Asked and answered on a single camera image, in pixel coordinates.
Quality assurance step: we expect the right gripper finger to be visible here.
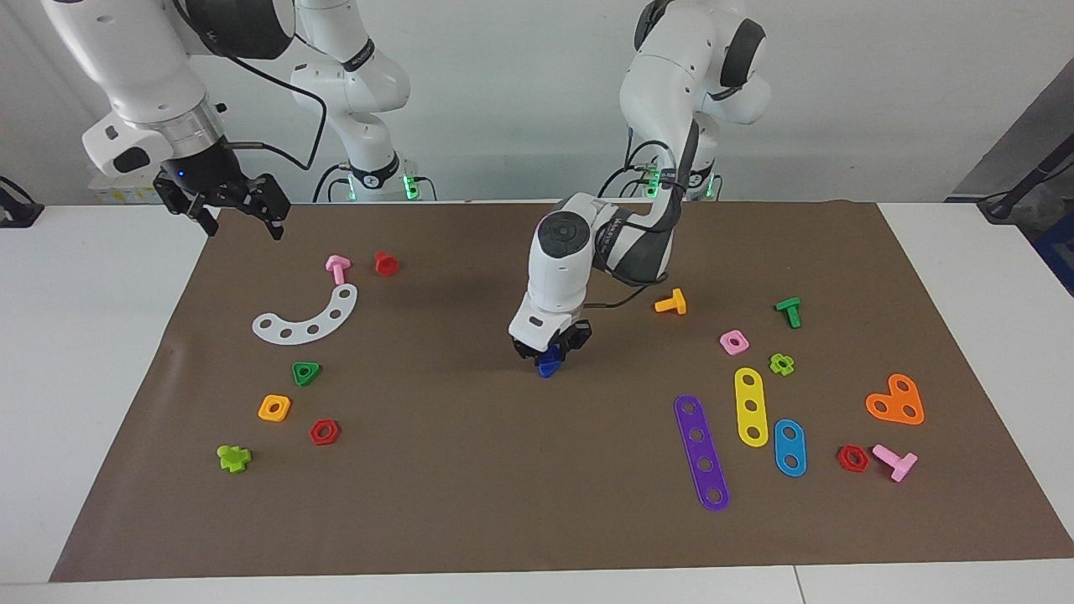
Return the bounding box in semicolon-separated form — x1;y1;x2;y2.
153;174;222;238
243;173;292;242

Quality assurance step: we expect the purple four-hole toy strip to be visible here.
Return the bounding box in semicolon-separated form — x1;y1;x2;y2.
673;393;732;513

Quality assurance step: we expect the brown table mat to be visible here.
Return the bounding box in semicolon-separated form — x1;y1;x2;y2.
49;200;1074;583

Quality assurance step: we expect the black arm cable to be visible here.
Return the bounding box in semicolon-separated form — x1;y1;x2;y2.
586;126;701;311
172;0;330;204

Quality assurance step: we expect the yellow three-hole toy strip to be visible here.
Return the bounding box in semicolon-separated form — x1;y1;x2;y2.
733;367;770;449

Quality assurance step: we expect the grey cable strap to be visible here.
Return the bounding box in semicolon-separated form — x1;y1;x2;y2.
597;200;675;284

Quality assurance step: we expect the blue box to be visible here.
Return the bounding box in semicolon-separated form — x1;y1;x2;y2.
1034;208;1074;298

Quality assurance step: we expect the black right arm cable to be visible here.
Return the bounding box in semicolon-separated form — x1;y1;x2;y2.
172;0;330;204

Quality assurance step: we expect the blue two-hole toy strip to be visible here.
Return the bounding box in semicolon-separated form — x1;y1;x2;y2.
773;418;809;479

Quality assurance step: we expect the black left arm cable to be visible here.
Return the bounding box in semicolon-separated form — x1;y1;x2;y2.
586;126;701;311

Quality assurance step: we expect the orange angled toy plate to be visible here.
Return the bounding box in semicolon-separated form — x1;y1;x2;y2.
864;372;926;427

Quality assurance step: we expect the black clamp base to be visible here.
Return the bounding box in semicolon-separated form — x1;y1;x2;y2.
0;174;44;230

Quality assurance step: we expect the black camera stand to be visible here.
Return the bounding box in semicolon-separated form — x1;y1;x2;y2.
977;134;1074;224

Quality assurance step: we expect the white curved toy strip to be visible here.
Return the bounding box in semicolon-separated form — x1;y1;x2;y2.
251;283;360;346

